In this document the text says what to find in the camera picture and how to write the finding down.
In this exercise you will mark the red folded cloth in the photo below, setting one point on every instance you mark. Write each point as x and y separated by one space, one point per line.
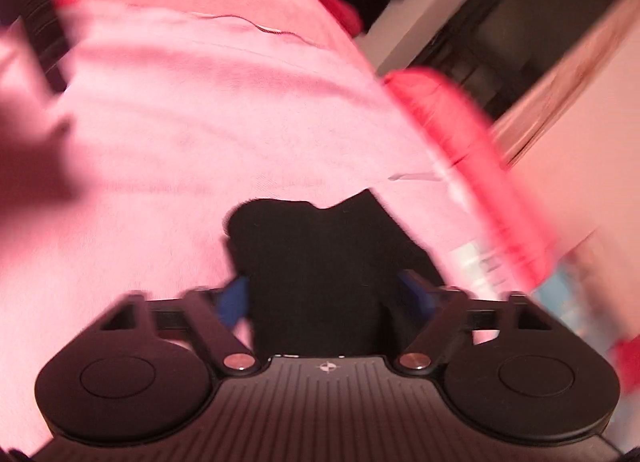
625 359

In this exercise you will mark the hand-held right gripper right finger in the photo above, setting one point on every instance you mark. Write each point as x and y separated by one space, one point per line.
419 294

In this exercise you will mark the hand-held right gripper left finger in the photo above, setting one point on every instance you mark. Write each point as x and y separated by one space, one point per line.
234 299

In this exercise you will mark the dark wardrobe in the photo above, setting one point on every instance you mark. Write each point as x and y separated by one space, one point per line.
520 27

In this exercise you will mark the coral bed sheet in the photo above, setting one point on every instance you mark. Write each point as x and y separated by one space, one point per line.
475 167

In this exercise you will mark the pink printed blanket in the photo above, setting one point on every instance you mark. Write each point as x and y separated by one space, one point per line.
200 142

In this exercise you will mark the black pants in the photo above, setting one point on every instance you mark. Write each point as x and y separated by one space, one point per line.
320 272

